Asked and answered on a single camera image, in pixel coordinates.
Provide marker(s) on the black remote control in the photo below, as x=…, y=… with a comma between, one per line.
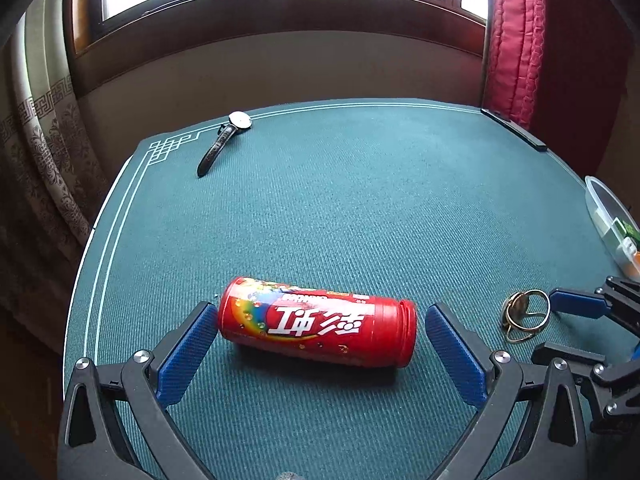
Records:
x=519, y=131

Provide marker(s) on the white wall charger plug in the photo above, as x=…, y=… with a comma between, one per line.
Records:
x=629, y=248

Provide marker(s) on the beige patterned curtain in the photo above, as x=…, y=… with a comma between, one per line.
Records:
x=52, y=184

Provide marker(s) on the red quilted curtain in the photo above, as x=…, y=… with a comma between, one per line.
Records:
x=513, y=61

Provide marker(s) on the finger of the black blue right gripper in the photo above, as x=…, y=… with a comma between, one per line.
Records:
x=551, y=442

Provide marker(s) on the black strap wristwatch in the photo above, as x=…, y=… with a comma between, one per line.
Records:
x=238, y=122

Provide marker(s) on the green jar-shaped tin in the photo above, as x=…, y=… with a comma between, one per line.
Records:
x=626, y=229

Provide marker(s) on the green table mat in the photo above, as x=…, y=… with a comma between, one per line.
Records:
x=397, y=198

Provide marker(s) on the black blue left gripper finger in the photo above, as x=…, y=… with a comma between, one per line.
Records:
x=105, y=404

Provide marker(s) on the brass key rings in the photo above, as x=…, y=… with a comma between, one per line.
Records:
x=525, y=312

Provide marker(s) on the clear plastic bowl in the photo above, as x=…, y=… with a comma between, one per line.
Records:
x=603, y=207

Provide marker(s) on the brown wooden window frame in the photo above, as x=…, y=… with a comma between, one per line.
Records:
x=101, y=49

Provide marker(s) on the red cylindrical can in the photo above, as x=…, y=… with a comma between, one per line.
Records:
x=318, y=324

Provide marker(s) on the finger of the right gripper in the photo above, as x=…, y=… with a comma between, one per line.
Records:
x=544, y=353
x=584, y=304

